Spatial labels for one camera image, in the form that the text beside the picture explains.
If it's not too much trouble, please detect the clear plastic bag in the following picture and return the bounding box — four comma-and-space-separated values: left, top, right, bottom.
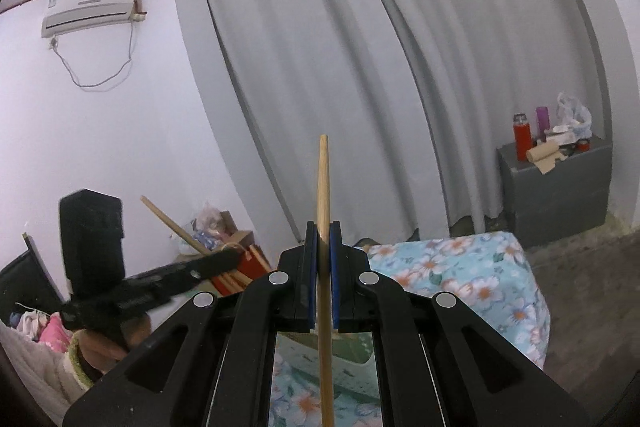
556, 92, 594, 138

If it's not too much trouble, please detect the black monitor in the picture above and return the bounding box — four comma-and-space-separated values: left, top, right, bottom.
0, 233, 66, 325

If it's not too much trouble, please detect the grey cabinet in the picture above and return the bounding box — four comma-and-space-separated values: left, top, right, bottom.
496, 138, 614, 249

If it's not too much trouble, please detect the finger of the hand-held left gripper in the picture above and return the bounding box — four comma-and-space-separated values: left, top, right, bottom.
122, 248, 242, 308

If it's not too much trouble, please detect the grey curtain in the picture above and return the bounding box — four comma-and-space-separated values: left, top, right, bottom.
197, 0, 608, 244

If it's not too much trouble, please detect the blue floral blanket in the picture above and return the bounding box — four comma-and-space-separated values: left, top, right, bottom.
267, 231, 551, 427

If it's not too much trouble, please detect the person's left forearm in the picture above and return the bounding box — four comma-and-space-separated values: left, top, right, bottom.
0, 322, 106, 413

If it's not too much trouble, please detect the pile of plastic bags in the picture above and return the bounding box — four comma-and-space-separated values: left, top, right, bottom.
176, 202, 236, 256

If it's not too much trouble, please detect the white air conditioner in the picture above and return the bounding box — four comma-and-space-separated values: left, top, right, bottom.
41, 0, 147, 39

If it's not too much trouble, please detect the red thermos bottle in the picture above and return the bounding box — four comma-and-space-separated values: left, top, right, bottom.
512, 113, 534, 161

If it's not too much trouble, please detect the purple bottle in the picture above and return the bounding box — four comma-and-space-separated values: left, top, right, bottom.
535, 106, 551, 142

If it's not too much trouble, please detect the single wooden chopstick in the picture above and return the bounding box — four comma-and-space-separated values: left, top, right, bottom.
317, 134, 336, 427
140, 195, 253, 297

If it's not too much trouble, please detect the person's left hand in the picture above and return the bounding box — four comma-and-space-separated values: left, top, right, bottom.
80, 311, 153, 375

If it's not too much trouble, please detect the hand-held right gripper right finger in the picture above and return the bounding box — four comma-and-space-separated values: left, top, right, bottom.
330, 221, 591, 427

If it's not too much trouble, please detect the pile of clothes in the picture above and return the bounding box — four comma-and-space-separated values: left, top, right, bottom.
7, 304, 73, 348

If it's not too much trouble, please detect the open cardboard box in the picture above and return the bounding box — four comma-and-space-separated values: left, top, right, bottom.
200, 209, 256, 253

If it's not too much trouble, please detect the red gift bag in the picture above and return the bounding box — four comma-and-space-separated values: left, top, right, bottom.
212, 243, 273, 295

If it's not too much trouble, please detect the green star-holed utensil basket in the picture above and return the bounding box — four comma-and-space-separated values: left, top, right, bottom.
274, 333, 382, 395

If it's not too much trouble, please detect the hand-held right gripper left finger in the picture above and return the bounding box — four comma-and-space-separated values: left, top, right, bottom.
62, 221, 321, 427

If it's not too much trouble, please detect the air conditioner cable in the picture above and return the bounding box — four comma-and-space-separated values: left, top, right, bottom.
49, 21, 137, 91

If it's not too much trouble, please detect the brown paper roll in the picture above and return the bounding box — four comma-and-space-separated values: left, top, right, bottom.
525, 141, 562, 174

